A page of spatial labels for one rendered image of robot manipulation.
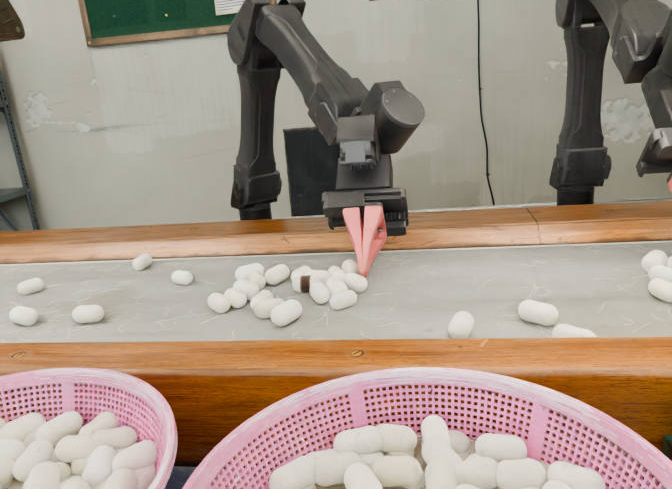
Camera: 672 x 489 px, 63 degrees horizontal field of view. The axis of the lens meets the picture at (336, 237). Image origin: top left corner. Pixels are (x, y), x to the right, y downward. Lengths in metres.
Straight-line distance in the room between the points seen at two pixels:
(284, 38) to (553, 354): 0.59
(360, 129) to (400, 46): 1.99
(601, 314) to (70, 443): 0.47
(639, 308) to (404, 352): 0.26
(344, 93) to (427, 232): 0.22
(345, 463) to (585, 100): 0.77
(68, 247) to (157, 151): 1.98
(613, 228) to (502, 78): 1.89
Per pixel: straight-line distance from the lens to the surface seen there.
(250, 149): 1.00
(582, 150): 1.02
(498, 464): 0.38
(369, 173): 0.67
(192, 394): 0.47
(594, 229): 0.80
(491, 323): 0.55
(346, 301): 0.58
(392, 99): 0.68
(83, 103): 3.03
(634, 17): 0.80
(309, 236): 0.79
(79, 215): 3.17
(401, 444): 0.40
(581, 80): 1.01
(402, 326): 0.54
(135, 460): 0.42
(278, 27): 0.86
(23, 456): 0.46
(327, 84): 0.76
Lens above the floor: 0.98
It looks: 17 degrees down
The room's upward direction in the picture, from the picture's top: 5 degrees counter-clockwise
